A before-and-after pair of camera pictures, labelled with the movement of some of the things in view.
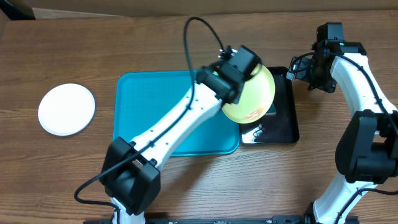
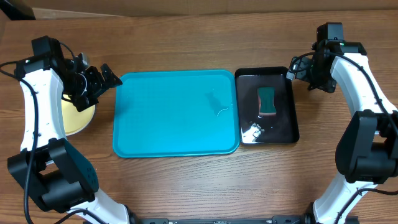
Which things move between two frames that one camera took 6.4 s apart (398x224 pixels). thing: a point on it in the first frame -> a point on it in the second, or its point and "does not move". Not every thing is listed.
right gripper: x=315 y=81 does not move
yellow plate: x=256 y=99 -> x=75 y=121
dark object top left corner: x=17 y=10 does not move
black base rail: x=291 y=219 does not move
